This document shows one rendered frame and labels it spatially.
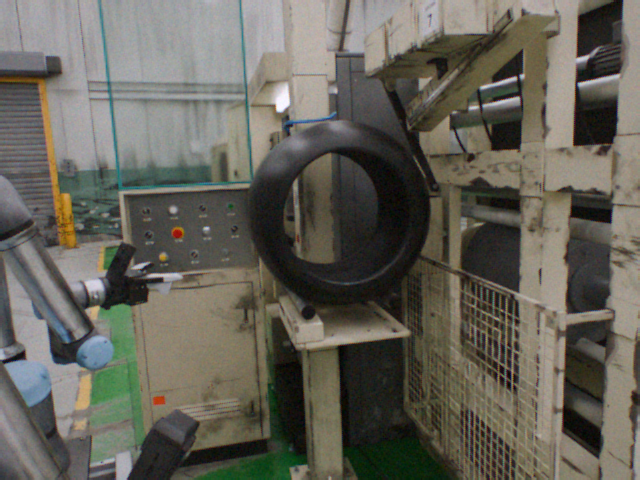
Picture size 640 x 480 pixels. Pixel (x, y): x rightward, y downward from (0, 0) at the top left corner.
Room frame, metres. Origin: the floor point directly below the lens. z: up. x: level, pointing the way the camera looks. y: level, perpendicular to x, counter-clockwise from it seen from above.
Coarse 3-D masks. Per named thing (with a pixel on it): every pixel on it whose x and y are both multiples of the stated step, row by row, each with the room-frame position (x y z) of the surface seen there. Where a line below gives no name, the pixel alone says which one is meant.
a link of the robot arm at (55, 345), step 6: (48, 324) 1.11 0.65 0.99; (48, 330) 1.11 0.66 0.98; (54, 336) 1.10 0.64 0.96; (54, 342) 1.09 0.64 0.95; (60, 342) 1.07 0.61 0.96; (54, 348) 1.10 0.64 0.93; (60, 348) 1.07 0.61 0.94; (54, 354) 1.10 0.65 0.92; (60, 354) 1.09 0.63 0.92; (54, 360) 1.11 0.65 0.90; (60, 360) 1.10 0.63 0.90; (66, 360) 1.10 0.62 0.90
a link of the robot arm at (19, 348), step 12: (0, 264) 1.03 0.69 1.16; (0, 276) 1.02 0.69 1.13; (0, 288) 1.02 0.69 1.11; (0, 300) 1.02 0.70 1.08; (0, 312) 1.01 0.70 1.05; (0, 324) 1.01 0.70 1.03; (12, 324) 1.04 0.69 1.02; (0, 336) 1.01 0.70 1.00; (12, 336) 1.03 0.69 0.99; (0, 348) 1.00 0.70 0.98; (12, 348) 1.02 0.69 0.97; (24, 348) 1.05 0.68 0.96; (12, 360) 1.01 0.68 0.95
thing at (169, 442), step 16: (176, 416) 0.35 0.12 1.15; (160, 432) 0.33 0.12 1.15; (176, 432) 0.33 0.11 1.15; (192, 432) 0.35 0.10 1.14; (144, 448) 0.33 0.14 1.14; (160, 448) 0.33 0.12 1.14; (176, 448) 0.33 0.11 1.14; (144, 464) 0.32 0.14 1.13; (160, 464) 0.32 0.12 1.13; (176, 464) 0.33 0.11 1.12
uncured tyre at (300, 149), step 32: (320, 128) 1.44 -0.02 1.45; (352, 128) 1.45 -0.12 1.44; (288, 160) 1.39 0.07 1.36; (384, 160) 1.45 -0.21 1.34; (256, 192) 1.41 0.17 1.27; (288, 192) 1.38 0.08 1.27; (384, 192) 1.74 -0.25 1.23; (416, 192) 1.47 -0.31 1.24; (256, 224) 1.40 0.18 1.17; (384, 224) 1.74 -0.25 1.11; (416, 224) 1.47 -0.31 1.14; (288, 256) 1.38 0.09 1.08; (352, 256) 1.72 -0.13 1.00; (384, 256) 1.70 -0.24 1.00; (416, 256) 1.49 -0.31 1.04; (288, 288) 1.44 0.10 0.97; (320, 288) 1.41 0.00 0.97; (352, 288) 1.43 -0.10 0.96; (384, 288) 1.47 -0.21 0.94
